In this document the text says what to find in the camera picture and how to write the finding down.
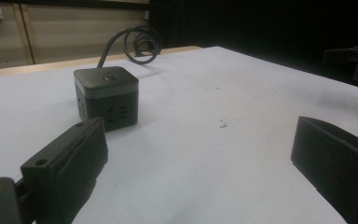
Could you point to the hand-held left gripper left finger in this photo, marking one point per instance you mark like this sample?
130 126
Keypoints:
68 168

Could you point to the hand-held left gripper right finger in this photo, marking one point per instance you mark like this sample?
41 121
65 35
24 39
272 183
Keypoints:
335 161

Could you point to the black cube power socket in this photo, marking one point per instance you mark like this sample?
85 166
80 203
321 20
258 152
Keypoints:
108 96

